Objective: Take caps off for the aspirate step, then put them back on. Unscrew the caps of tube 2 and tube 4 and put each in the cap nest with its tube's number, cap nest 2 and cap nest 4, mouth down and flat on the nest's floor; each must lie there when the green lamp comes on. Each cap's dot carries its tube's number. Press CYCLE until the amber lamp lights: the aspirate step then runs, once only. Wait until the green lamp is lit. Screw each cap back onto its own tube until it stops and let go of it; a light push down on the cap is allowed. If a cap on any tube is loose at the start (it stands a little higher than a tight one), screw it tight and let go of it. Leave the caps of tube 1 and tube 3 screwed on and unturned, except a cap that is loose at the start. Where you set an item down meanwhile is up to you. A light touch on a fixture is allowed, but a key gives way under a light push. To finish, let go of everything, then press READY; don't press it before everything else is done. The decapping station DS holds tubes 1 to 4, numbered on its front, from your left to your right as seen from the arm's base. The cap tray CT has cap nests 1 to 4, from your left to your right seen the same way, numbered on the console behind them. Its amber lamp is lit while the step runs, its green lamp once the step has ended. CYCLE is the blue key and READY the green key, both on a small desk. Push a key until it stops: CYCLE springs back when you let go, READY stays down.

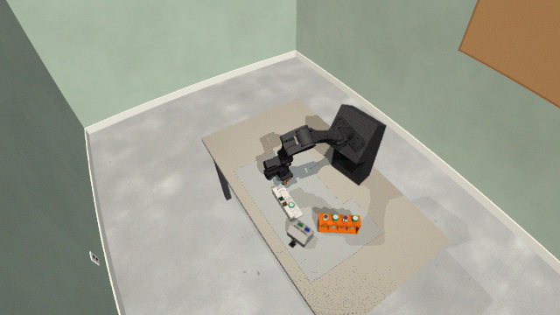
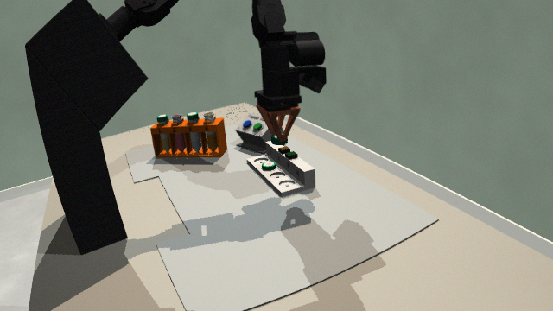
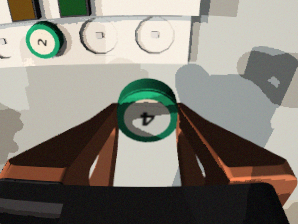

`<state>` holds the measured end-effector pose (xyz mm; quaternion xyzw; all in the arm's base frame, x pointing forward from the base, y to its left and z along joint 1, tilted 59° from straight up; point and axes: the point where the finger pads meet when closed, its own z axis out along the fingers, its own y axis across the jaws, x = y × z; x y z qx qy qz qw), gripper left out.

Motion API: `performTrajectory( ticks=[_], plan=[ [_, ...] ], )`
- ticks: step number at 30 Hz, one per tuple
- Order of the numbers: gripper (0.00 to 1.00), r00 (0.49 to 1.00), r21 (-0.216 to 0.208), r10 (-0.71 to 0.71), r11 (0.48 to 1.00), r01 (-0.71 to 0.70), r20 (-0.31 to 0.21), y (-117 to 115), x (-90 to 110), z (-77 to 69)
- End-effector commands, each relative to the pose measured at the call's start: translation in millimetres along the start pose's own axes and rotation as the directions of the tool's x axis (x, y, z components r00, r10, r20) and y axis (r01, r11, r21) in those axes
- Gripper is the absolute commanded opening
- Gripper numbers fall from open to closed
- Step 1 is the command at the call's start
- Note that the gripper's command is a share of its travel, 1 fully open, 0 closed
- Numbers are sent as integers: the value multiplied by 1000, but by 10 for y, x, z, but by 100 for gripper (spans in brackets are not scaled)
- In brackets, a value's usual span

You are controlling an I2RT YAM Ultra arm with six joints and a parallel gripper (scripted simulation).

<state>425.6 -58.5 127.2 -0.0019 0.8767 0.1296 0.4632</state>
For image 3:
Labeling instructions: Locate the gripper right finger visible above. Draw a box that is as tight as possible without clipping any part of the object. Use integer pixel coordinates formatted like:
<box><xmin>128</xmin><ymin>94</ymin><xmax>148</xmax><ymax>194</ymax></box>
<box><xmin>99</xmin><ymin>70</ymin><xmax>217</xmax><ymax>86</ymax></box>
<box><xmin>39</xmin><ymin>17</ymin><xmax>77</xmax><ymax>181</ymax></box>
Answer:
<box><xmin>176</xmin><ymin>103</ymin><xmax>298</xmax><ymax>207</ymax></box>

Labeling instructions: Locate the white tray with four round nests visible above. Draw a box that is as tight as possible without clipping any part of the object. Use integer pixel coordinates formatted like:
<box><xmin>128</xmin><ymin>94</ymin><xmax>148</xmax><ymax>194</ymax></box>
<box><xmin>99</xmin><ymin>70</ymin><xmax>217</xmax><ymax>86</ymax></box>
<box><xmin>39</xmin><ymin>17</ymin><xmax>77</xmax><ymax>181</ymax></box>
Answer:
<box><xmin>0</xmin><ymin>0</ymin><xmax>200</xmax><ymax>68</ymax></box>

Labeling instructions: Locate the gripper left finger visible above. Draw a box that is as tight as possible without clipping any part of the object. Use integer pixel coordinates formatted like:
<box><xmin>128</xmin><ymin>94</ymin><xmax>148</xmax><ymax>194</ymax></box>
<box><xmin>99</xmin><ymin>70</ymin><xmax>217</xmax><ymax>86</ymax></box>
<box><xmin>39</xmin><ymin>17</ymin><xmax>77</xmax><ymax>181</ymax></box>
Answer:
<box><xmin>0</xmin><ymin>103</ymin><xmax>119</xmax><ymax>186</ymax></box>

